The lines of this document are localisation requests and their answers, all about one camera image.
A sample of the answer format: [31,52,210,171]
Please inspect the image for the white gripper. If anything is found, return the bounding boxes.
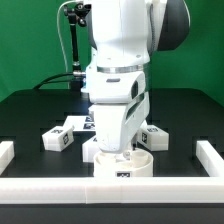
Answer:
[90,71,150,160]

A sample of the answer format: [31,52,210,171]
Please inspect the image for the white round stool seat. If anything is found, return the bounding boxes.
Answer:
[93,148,154,178]

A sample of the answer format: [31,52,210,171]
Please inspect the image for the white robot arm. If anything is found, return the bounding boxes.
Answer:
[87,0,190,154]

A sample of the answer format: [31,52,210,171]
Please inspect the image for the white marker sheet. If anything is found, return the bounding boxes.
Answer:
[64,115,95,132]

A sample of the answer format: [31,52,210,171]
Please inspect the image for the white U-shaped fence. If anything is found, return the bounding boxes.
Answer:
[0,141,224,204]

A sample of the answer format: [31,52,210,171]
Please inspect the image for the black cables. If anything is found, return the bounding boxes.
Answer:
[32,72,84,90]

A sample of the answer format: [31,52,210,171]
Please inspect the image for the white cable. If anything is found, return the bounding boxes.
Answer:
[56,0,84,74]

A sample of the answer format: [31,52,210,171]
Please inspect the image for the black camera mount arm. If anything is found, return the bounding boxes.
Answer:
[64,3,91,86]

